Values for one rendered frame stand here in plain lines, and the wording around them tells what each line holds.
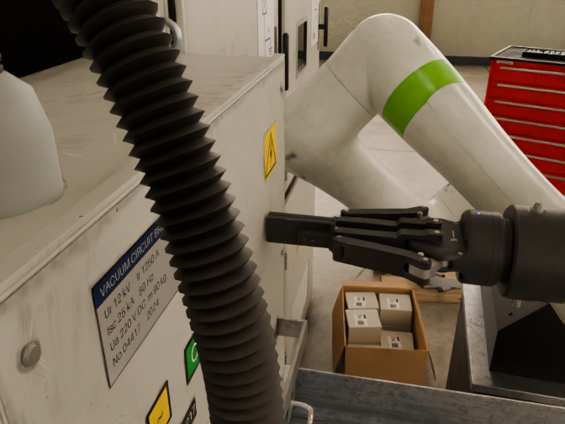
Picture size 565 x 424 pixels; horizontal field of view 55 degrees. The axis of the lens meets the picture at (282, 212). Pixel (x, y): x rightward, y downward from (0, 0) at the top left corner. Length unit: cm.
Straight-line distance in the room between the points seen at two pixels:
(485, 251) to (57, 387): 40
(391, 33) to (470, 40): 771
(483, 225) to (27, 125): 41
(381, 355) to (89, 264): 187
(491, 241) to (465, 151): 20
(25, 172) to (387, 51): 59
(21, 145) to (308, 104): 58
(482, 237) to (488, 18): 798
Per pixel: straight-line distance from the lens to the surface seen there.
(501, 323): 114
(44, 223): 26
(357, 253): 53
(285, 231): 57
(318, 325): 245
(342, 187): 88
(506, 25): 853
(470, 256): 54
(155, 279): 32
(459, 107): 74
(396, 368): 212
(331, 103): 79
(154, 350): 34
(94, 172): 31
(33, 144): 27
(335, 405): 91
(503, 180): 71
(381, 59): 77
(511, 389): 116
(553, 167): 361
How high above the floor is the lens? 150
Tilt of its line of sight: 26 degrees down
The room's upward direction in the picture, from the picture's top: straight up
